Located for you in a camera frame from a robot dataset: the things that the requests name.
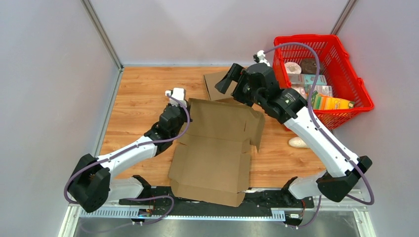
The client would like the brown cardboard sheet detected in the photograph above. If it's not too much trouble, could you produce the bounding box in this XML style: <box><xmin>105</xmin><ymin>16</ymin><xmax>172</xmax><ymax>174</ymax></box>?
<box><xmin>168</xmin><ymin>99</ymin><xmax>265</xmax><ymax>207</ymax></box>

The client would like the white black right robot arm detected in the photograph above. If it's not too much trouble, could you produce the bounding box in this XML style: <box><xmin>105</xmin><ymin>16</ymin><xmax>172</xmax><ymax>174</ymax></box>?
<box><xmin>215</xmin><ymin>63</ymin><xmax>372</xmax><ymax>207</ymax></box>

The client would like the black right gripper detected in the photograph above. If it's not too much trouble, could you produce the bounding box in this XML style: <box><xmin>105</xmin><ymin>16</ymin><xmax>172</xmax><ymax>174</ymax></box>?
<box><xmin>214</xmin><ymin>64</ymin><xmax>264</xmax><ymax>108</ymax></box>

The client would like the brown cardboard box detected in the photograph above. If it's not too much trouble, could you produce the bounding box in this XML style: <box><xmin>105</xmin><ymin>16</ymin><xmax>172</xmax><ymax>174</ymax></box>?
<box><xmin>203</xmin><ymin>70</ymin><xmax>245</xmax><ymax>105</ymax></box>

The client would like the aluminium rail frame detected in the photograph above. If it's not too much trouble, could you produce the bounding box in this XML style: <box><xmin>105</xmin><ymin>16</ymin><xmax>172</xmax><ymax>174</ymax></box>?
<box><xmin>70</xmin><ymin>188</ymin><xmax>376</xmax><ymax>237</ymax></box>

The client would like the white round container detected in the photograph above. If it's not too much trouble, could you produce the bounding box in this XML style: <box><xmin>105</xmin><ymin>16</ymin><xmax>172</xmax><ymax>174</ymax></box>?
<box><xmin>284</xmin><ymin>62</ymin><xmax>302</xmax><ymax>74</ymax></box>

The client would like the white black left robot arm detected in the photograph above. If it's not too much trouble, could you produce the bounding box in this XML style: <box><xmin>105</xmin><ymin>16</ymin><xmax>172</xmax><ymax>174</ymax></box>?
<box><xmin>64</xmin><ymin>103</ymin><xmax>191</xmax><ymax>213</ymax></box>

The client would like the pink white product box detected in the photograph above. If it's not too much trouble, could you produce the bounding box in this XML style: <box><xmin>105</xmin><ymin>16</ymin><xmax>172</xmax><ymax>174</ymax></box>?
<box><xmin>292</xmin><ymin>85</ymin><xmax>333</xmax><ymax>99</ymax></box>

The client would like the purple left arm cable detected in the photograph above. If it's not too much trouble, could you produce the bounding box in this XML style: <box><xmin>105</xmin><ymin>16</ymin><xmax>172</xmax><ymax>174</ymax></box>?
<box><xmin>63</xmin><ymin>93</ymin><xmax>191</xmax><ymax>230</ymax></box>

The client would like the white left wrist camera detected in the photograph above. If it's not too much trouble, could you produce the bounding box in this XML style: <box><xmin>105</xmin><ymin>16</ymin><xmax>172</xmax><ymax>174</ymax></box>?
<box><xmin>165</xmin><ymin>87</ymin><xmax>187</xmax><ymax>107</ymax></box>

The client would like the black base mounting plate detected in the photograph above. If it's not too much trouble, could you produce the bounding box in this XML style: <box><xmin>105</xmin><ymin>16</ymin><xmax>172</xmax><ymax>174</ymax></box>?
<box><xmin>119</xmin><ymin>186</ymin><xmax>302</xmax><ymax>217</ymax></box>

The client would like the orange yellow product box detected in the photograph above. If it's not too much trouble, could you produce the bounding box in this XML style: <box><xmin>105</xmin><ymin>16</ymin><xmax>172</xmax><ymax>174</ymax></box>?
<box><xmin>312</xmin><ymin>95</ymin><xmax>355</xmax><ymax>110</ymax></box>

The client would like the red plastic basket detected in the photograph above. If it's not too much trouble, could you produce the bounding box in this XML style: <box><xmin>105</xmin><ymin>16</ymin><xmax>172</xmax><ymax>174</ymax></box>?
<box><xmin>273</xmin><ymin>34</ymin><xmax>375</xmax><ymax>130</ymax></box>

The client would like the green product box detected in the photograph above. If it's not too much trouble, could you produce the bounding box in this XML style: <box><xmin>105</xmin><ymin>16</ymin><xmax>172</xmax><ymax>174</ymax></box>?
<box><xmin>310</xmin><ymin>90</ymin><xmax>321</xmax><ymax>110</ymax></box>

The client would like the teal product box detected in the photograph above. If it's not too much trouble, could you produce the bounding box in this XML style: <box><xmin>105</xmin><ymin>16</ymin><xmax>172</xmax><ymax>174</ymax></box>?
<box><xmin>288</xmin><ymin>74</ymin><xmax>328</xmax><ymax>86</ymax></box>

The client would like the white egg-shaped object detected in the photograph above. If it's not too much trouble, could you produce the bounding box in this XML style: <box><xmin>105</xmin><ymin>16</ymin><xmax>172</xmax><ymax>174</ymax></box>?
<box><xmin>288</xmin><ymin>136</ymin><xmax>309</xmax><ymax>149</ymax></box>

